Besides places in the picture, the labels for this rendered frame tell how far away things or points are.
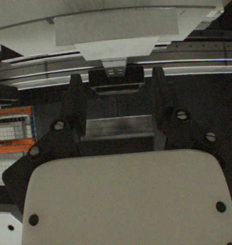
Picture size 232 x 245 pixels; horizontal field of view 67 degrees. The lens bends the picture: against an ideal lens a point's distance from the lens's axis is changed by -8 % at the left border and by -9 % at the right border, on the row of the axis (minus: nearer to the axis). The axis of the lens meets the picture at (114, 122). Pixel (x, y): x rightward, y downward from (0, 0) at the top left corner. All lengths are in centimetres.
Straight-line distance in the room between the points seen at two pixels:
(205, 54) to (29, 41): 42
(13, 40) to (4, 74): 37
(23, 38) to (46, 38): 2
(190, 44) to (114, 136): 36
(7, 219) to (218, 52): 54
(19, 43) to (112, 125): 13
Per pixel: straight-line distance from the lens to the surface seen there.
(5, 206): 27
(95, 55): 24
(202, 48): 52
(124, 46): 22
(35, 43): 20
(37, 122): 80
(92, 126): 23
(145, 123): 23
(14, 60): 26
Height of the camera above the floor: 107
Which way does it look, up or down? 5 degrees up
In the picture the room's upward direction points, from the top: 175 degrees clockwise
